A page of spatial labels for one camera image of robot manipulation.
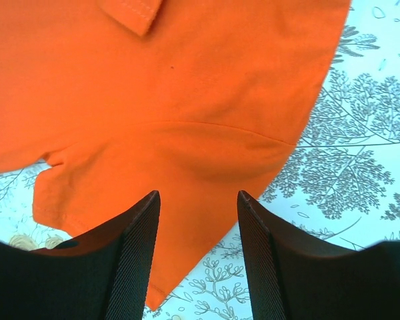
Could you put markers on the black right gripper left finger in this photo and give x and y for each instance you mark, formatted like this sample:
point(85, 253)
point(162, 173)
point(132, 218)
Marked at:
point(101, 274)

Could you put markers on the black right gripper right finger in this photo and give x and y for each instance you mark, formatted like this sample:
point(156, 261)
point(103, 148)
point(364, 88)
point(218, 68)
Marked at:
point(294, 275)

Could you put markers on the floral patterned table mat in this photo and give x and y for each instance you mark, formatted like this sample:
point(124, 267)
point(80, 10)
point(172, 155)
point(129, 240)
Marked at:
point(341, 183)

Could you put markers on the orange t shirt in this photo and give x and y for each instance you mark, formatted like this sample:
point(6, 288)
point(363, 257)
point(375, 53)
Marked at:
point(195, 99)

